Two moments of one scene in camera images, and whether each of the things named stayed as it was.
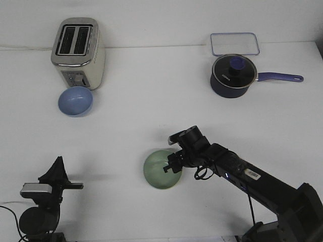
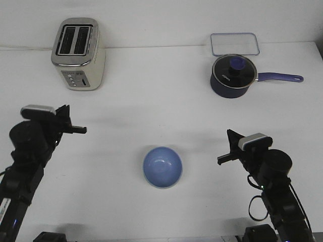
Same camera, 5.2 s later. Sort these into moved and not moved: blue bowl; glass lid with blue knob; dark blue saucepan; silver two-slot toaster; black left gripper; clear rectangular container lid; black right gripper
Moved: blue bowl; black right gripper; black left gripper
Not moved: silver two-slot toaster; glass lid with blue knob; dark blue saucepan; clear rectangular container lid
